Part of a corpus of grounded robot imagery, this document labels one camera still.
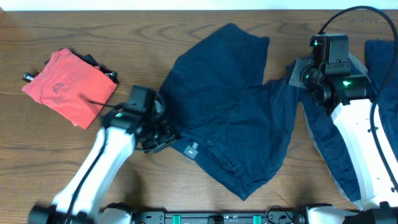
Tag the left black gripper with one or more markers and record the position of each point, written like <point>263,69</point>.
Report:
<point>162,139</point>

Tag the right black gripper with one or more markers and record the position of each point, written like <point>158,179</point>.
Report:
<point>295,78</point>

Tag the dark navy shorts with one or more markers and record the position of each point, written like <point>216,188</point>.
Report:
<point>232,123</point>

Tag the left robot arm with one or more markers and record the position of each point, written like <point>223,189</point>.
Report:
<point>140,124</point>

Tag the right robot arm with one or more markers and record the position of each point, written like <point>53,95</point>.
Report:
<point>339,83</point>

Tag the navy clothes pile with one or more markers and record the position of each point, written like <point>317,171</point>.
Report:
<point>325,135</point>

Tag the folded red t-shirt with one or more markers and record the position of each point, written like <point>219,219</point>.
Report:
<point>71,87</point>

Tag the black garment under red shirt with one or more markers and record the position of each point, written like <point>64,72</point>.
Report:
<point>111,74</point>

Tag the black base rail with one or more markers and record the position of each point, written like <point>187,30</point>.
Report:
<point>217,217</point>

